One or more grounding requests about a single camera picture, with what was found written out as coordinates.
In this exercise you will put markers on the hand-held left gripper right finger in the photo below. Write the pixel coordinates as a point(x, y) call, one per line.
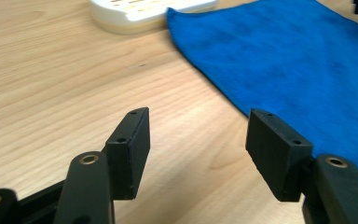
point(276, 152)

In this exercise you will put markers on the blue cloth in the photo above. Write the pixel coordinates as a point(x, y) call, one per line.
point(279, 62)

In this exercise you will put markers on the white slotted plastic tray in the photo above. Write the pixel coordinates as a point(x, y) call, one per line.
point(143, 14)

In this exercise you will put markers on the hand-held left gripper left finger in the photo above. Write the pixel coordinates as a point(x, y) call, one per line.
point(127, 155)

